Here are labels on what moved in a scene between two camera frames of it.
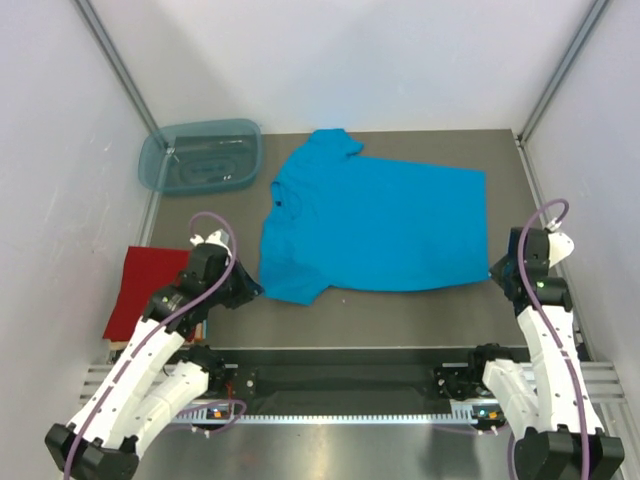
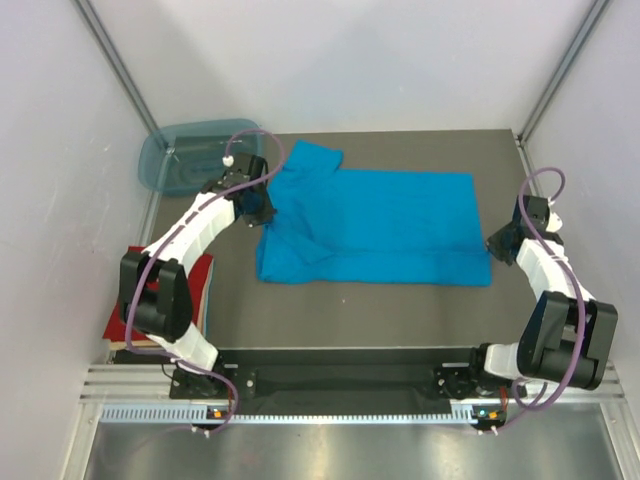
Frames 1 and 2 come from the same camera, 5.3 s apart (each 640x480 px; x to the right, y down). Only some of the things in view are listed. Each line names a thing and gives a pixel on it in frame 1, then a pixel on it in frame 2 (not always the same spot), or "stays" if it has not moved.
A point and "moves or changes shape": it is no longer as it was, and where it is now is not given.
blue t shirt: (336, 221) moves or changes shape
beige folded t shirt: (118, 345) stays
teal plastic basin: (202, 155) stays
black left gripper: (249, 288) -> (267, 211)
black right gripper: (497, 271) -> (494, 244)
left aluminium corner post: (119, 63) stays
